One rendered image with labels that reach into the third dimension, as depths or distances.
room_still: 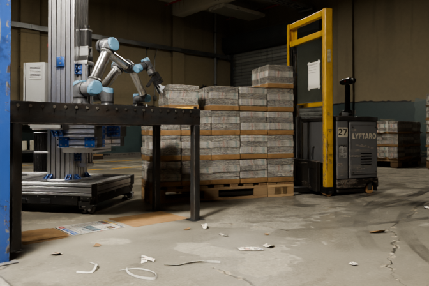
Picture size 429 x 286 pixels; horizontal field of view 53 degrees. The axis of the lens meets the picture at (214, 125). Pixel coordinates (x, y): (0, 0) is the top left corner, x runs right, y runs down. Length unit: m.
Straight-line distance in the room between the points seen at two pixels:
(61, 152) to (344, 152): 2.68
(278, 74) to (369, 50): 6.47
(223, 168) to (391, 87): 6.78
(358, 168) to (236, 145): 1.31
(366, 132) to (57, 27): 3.14
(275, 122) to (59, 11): 2.21
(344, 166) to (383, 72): 6.08
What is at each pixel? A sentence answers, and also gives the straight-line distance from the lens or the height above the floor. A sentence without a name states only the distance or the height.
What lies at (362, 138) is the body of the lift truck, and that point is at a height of 0.56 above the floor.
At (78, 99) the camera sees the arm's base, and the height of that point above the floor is 0.89.
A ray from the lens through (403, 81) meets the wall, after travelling 10.21.
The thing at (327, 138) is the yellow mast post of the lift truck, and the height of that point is 0.57.
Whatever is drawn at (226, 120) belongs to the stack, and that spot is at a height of 0.74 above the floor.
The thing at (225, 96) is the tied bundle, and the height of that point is 0.96.
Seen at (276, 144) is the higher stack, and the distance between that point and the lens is 4.29.
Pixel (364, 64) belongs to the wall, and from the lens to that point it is 10.68.
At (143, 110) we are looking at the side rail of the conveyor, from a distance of 2.87.
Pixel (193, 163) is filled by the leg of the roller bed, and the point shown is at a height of 0.40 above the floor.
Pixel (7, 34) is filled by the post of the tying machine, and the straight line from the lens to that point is 2.37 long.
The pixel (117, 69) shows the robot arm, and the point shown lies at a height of 1.25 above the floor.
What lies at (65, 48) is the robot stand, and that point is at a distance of 3.99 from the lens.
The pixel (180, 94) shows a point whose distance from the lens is 3.96.
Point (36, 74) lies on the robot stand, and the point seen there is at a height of 1.13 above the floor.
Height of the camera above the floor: 0.63
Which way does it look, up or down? 1 degrees up
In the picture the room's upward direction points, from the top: straight up
